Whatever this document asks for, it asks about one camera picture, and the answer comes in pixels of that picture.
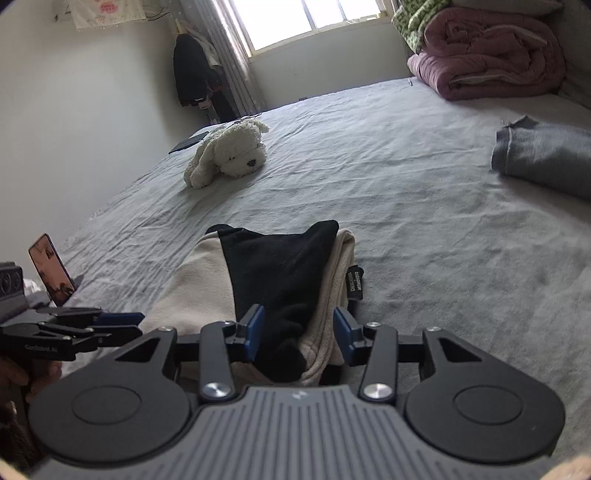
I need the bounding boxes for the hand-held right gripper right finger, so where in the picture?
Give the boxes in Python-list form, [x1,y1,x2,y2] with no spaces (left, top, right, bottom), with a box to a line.
[332,307,485,401]

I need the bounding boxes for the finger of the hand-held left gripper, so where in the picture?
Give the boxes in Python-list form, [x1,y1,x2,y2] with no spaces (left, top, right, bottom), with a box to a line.
[38,322,144,348]
[36,306,146,328]

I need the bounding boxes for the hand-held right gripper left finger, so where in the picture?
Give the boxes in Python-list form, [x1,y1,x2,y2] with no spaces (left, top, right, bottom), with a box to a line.
[113,304,266,402]

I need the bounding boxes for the black garment with beige lining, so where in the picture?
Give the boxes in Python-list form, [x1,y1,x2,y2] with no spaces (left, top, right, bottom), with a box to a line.
[139,220,365,387]

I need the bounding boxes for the person's left forearm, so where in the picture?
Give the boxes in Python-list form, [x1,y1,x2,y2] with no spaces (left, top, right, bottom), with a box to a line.
[0,401,42,472]

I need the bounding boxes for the dark hanging clothes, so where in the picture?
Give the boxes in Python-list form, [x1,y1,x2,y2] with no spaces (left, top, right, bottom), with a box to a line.
[173,23,227,123]

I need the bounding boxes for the person's left hand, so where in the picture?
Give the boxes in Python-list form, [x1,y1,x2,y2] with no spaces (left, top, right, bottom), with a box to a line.
[0,359,63,403]

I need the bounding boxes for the phone with pink screen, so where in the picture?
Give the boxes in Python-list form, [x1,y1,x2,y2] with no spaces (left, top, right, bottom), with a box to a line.
[28,233,77,306]

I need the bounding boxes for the bed with grey sheet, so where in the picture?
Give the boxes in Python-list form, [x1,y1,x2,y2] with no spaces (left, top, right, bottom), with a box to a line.
[9,76,591,467]

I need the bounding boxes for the white plush dog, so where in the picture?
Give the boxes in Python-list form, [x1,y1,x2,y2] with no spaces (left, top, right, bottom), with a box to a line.
[184,117,270,189]

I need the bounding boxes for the grey patterned curtain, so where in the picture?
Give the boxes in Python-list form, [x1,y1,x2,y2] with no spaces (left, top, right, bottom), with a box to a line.
[178,0,262,118]

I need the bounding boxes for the grey knit sweater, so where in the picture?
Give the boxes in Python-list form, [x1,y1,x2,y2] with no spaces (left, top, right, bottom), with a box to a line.
[490,115,591,201]

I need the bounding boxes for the window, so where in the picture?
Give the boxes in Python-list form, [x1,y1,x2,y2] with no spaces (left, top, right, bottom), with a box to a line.
[226,0,393,58]

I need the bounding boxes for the pink folded quilt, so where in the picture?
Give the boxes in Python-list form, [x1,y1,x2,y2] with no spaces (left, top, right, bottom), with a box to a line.
[407,7,568,101]

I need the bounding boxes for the green patterned blanket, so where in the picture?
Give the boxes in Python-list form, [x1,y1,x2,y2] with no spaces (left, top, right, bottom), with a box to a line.
[392,0,451,55]

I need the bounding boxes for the grey quilted headboard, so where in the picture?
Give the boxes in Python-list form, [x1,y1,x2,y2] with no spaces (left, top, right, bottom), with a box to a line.
[549,0,591,112]

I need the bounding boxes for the pale wall hanging cloth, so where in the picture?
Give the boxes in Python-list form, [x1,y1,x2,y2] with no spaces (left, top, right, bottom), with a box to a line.
[51,0,148,31]

